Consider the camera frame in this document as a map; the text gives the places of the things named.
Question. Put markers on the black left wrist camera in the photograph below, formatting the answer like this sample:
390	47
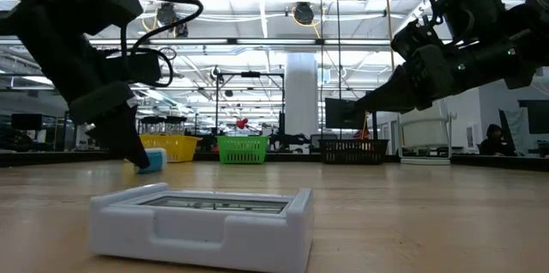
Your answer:
137	67

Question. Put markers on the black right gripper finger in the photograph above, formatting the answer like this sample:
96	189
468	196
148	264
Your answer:
386	111
386	90

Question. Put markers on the background black robot arm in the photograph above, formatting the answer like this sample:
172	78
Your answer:
287	140

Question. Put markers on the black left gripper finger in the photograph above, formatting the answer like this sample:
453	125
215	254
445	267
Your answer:
135	140
116	135

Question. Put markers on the white plastic tray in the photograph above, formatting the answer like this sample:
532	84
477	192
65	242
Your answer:
193	238

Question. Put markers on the black plastic basket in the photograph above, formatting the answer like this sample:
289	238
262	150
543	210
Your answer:
354	151

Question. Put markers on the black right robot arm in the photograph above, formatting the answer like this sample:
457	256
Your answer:
506	28

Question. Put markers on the small black monitor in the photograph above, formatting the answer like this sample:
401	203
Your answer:
26	121

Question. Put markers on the blue white USB charger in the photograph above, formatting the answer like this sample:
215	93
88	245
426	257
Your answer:
155	160

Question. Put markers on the large black monitor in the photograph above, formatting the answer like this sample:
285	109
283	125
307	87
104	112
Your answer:
538	116

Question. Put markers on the long ceiling light bar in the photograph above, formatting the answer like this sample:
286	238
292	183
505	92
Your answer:
274	41

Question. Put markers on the red round object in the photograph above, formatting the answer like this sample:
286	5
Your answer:
241	123

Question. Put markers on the white structural column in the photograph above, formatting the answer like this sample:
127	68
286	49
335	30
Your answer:
301	92

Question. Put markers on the black metal gantry frame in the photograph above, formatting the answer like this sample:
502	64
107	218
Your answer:
251	74

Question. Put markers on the black monitor on stand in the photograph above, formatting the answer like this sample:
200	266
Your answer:
339	116

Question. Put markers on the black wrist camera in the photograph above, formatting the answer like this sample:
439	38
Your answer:
137	67
414	39

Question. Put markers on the yellow plastic basket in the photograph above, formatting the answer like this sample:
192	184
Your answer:
176	147

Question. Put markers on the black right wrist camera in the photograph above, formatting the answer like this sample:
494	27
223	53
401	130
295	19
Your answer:
414	39

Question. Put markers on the white wall picture frame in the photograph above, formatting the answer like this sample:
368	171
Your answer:
470	136

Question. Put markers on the black aluminium table frame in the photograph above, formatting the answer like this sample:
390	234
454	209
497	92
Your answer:
25	159

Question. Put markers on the person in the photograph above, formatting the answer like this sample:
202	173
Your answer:
495	141

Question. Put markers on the green plastic basket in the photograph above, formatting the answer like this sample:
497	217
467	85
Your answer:
242	150

